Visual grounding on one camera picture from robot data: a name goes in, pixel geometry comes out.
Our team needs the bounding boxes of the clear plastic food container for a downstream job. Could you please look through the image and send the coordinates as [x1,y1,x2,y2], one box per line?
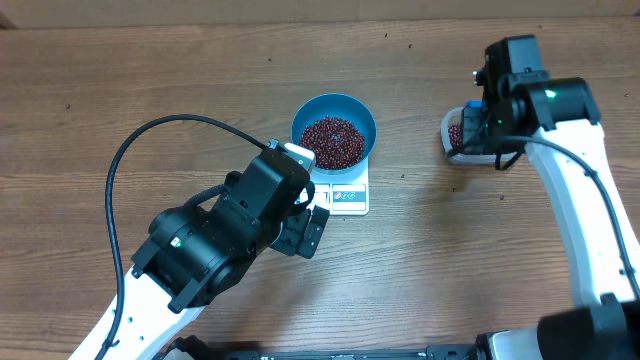
[440,106,519,166]

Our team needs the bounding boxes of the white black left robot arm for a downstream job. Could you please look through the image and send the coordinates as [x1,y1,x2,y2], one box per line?
[72,140,329,359]

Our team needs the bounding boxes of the blue plastic measuring scoop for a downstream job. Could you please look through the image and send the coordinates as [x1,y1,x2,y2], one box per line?
[466,100,483,109]

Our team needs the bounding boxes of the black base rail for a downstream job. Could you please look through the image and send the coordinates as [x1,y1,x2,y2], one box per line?
[152,335,490,360]

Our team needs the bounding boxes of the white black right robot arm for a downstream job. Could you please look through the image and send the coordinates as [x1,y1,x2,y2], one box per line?
[444,35,639,359]

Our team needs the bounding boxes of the white digital kitchen scale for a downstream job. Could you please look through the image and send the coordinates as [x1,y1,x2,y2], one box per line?
[308,157,370,216]

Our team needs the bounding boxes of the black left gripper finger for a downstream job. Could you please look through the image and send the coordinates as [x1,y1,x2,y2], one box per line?
[277,209,314,257]
[297,206,330,259]

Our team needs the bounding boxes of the red adzuki beans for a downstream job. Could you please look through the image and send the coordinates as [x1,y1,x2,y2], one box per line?
[299,116,464,171]

